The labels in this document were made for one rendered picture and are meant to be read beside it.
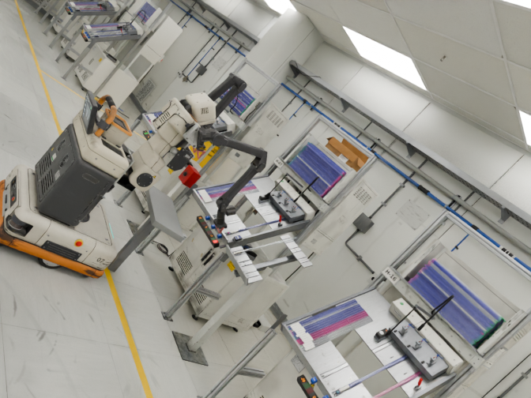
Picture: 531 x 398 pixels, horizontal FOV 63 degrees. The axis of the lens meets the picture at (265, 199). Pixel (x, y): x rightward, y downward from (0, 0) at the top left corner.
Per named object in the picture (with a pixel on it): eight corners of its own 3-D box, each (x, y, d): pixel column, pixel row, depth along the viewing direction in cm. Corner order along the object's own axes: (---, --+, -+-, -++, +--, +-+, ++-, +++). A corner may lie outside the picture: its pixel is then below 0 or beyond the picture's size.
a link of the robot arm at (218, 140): (266, 147, 295) (273, 152, 287) (257, 165, 298) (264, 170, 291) (210, 127, 269) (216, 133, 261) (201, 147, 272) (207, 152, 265)
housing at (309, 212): (303, 227, 339) (306, 213, 331) (273, 193, 372) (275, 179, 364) (312, 225, 343) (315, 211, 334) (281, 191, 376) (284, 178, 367)
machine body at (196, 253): (192, 321, 335) (245, 265, 327) (163, 262, 382) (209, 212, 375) (242, 336, 382) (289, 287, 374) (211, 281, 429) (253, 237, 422)
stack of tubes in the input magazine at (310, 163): (321, 197, 330) (345, 171, 327) (287, 163, 365) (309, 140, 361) (328, 203, 339) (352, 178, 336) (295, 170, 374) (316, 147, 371)
